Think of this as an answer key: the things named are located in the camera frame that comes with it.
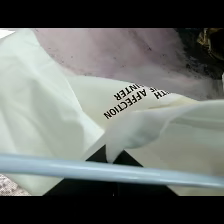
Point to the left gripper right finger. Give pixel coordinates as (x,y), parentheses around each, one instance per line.
(140,190)

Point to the pale blue clothes hanger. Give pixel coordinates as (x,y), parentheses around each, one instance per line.
(110,172)

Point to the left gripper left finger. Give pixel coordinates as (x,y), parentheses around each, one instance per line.
(83,188)

